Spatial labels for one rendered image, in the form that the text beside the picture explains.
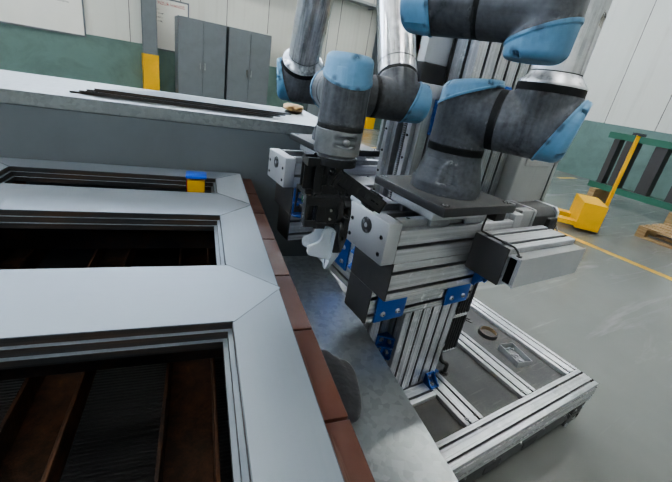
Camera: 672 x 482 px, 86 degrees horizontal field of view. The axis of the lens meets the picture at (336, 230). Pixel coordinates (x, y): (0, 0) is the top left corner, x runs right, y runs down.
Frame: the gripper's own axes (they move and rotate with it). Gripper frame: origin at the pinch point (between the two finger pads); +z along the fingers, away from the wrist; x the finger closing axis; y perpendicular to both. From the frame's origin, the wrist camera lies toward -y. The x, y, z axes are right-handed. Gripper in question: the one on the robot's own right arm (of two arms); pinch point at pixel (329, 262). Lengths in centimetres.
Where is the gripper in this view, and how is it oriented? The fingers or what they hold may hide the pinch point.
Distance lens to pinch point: 68.4
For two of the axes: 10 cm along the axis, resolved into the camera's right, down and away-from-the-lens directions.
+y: -9.3, -0.1, -3.6
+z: -1.6, 9.1, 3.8
